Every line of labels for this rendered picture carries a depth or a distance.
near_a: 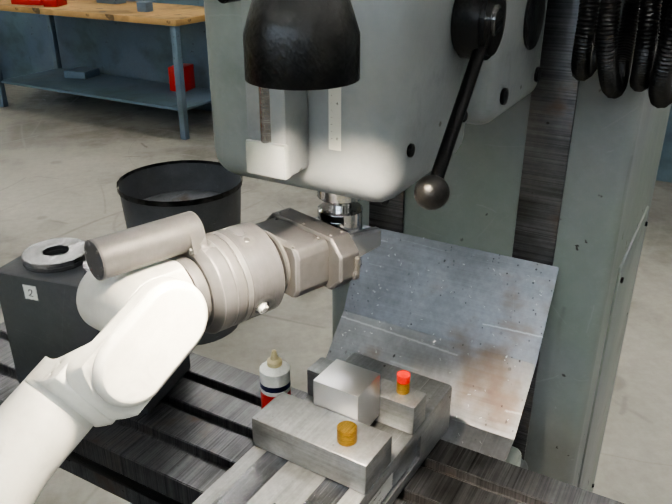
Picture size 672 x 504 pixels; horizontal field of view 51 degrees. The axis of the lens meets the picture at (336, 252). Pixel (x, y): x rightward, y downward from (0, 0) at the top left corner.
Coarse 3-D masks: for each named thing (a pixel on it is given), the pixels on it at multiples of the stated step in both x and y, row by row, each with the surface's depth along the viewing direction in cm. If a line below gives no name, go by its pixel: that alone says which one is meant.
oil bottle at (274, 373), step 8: (272, 352) 92; (272, 360) 93; (280, 360) 93; (264, 368) 93; (272, 368) 93; (280, 368) 93; (288, 368) 93; (264, 376) 92; (272, 376) 92; (280, 376) 92; (288, 376) 93; (264, 384) 93; (272, 384) 92; (280, 384) 93; (288, 384) 94; (264, 392) 94; (272, 392) 93; (280, 392) 93; (288, 392) 94; (264, 400) 94
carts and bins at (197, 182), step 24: (144, 168) 286; (168, 168) 291; (192, 168) 293; (216, 168) 291; (120, 192) 259; (144, 192) 287; (168, 192) 294; (192, 192) 294; (216, 192) 294; (240, 192) 274; (144, 216) 256; (168, 216) 253; (216, 216) 260; (240, 216) 280; (216, 336) 284
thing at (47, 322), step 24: (48, 240) 102; (72, 240) 102; (24, 264) 97; (48, 264) 95; (72, 264) 96; (0, 288) 97; (24, 288) 95; (48, 288) 94; (72, 288) 92; (24, 312) 97; (48, 312) 96; (72, 312) 94; (24, 336) 99; (48, 336) 98; (72, 336) 96; (24, 360) 101; (168, 384) 102; (144, 408) 97
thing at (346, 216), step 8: (320, 208) 73; (328, 208) 73; (352, 208) 73; (360, 208) 73; (320, 216) 72; (328, 216) 72; (336, 216) 71; (344, 216) 71; (352, 216) 72; (360, 216) 72
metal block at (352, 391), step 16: (336, 368) 83; (352, 368) 83; (320, 384) 81; (336, 384) 80; (352, 384) 80; (368, 384) 80; (320, 400) 82; (336, 400) 80; (352, 400) 79; (368, 400) 81; (352, 416) 80; (368, 416) 82
